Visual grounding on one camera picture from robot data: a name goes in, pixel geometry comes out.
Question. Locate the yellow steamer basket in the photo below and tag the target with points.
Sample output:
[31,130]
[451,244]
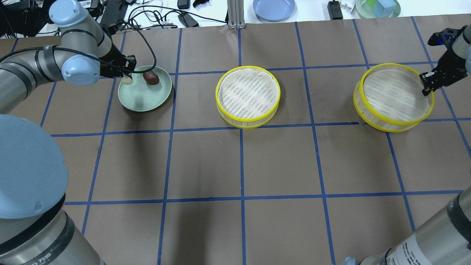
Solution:
[389,98]
[247,97]

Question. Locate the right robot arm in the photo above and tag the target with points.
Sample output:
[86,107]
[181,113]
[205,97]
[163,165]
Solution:
[374,188]

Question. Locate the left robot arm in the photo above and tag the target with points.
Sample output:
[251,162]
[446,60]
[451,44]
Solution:
[35,230]

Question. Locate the aluminium frame post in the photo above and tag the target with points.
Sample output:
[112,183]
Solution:
[235,14]

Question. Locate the green bowl with blocks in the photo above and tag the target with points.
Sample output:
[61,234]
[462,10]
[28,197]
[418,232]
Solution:
[378,8]

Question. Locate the green plate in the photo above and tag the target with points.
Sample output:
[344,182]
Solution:
[141,97]

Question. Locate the white steamed bun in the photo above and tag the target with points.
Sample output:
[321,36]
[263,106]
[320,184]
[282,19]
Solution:
[126,80]

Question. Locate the brown steamed bun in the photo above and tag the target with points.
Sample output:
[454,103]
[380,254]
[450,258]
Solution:
[151,78]

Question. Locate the black power adapter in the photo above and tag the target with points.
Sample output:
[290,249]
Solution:
[187,20]

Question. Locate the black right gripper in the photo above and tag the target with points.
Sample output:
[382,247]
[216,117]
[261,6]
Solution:
[449,62]

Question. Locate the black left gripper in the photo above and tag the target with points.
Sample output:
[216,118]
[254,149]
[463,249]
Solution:
[113,59]

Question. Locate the blue plate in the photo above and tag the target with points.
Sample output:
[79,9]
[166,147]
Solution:
[273,10]

